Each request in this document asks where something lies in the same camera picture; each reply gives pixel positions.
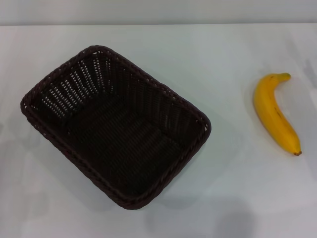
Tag yellow banana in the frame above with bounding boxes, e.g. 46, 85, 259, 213
253, 72, 303, 156

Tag black woven basket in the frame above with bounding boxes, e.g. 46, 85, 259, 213
18, 45, 212, 211

